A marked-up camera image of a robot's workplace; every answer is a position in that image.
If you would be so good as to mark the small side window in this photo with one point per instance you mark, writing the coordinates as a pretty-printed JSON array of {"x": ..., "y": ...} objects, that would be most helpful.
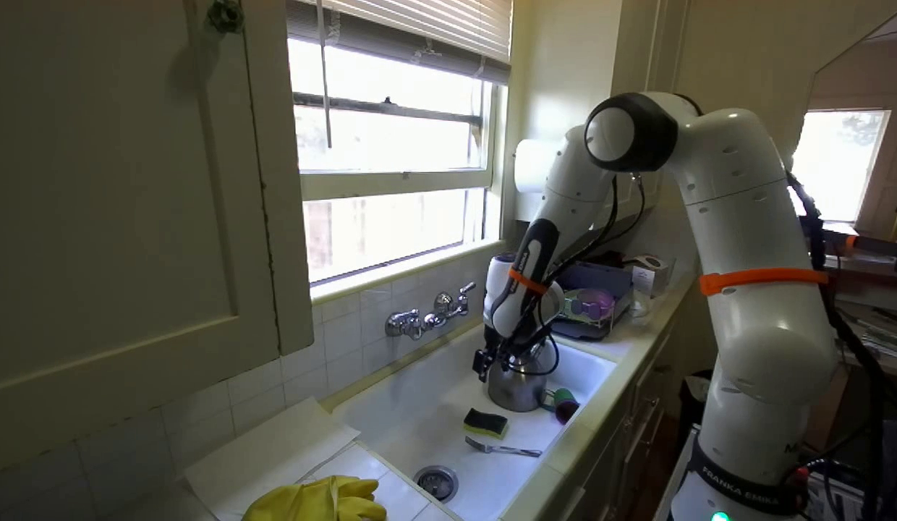
[{"x": 840, "y": 164}]

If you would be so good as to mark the window blind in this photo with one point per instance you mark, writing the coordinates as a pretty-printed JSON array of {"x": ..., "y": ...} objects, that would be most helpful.
[{"x": 409, "y": 24}]

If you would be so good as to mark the dark cabinet knob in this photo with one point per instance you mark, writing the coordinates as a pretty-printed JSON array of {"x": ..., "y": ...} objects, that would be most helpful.
[{"x": 225, "y": 17}]

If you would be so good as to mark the yellow rubber glove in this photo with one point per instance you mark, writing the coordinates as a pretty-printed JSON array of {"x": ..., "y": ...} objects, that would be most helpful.
[{"x": 313, "y": 501}]

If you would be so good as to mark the metal sink drain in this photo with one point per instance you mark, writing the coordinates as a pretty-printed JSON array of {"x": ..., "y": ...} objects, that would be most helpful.
[{"x": 435, "y": 483}]

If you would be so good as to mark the white container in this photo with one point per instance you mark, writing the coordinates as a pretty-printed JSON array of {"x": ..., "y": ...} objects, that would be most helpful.
[{"x": 649, "y": 277}]

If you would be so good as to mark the cream cabinet door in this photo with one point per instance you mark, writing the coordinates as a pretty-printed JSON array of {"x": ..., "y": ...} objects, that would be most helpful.
[{"x": 132, "y": 193}]

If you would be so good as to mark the chrome wall faucet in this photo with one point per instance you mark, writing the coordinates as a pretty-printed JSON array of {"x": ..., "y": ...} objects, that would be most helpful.
[{"x": 430, "y": 313}]

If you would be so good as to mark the green and yellow sponge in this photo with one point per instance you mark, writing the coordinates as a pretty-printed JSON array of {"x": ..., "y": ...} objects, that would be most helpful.
[{"x": 485, "y": 422}]

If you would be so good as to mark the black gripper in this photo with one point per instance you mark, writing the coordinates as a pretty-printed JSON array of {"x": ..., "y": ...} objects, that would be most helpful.
[{"x": 513, "y": 354}]

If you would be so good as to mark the purple plastic bowl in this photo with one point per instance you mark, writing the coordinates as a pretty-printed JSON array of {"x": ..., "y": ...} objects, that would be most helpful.
[{"x": 597, "y": 306}]

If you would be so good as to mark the stainless steel kettle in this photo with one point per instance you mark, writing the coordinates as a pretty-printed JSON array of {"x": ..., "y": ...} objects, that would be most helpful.
[{"x": 516, "y": 391}]

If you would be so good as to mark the metal fork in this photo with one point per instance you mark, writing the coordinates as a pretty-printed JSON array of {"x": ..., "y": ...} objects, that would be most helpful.
[{"x": 501, "y": 446}]

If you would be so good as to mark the large kitchen window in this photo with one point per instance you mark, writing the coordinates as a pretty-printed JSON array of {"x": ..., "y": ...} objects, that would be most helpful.
[{"x": 393, "y": 213}]

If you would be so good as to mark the dark green dish scrubber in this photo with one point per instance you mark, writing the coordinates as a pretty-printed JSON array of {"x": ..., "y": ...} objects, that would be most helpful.
[{"x": 561, "y": 400}]

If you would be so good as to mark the white kitchen sink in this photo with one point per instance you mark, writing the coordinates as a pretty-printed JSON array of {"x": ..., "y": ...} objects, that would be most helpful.
[{"x": 439, "y": 396}]

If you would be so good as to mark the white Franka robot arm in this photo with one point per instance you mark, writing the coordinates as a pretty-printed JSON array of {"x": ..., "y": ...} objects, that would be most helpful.
[{"x": 756, "y": 321}]

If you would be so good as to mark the green plastic bowl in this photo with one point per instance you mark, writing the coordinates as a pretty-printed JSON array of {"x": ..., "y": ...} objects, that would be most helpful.
[{"x": 571, "y": 310}]

